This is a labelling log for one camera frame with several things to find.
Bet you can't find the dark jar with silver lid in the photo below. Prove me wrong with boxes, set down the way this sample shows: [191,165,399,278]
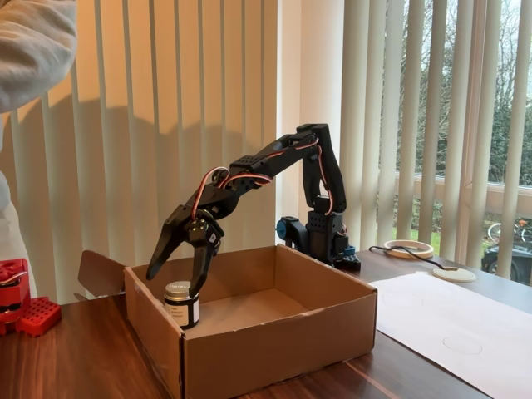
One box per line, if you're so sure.
[163,281,200,331]

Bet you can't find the red leader arm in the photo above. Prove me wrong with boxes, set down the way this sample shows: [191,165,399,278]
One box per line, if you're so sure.
[0,257,32,336]

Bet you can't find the grey sweater sleeve forearm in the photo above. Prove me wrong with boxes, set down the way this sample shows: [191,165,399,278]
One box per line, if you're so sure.
[0,0,79,114]

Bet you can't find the open brown cardboard box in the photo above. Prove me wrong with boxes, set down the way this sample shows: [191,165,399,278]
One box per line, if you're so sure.
[73,244,378,399]

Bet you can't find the blue black table clamp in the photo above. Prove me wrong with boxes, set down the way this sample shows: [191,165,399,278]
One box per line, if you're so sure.
[276,214,311,253]

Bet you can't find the red perforated clamp block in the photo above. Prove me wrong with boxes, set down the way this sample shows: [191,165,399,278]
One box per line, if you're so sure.
[16,297,62,337]

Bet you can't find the cream vertical blind warm lit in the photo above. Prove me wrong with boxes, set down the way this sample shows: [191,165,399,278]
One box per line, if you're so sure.
[7,0,278,304]

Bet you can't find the person light clothed torso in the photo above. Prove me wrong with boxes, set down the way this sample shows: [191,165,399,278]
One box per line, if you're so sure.
[0,170,39,297]

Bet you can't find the beige masking tape roll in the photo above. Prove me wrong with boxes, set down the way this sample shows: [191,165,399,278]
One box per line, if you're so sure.
[382,239,436,261]

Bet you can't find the round white desk grommet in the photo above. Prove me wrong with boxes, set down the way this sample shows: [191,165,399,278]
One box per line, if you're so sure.
[431,265,478,283]

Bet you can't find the cream vertical blind at window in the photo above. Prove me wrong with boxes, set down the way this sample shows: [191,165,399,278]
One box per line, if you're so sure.
[339,0,532,282]

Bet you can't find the white paper sheet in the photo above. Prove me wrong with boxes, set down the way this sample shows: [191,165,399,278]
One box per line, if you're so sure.
[368,270,532,399]

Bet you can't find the dark parked vehicle outside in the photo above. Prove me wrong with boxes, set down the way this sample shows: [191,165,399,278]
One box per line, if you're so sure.
[481,244,532,286]

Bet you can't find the parked bicycle outside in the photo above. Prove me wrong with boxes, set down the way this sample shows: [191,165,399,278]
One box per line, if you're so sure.
[488,218,532,246]

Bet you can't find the red white servo wire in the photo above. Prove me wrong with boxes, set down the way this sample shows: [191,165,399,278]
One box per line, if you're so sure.
[189,165,232,219]

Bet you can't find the beige window frame rail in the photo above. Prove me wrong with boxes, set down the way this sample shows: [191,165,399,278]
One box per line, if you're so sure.
[393,170,532,215]

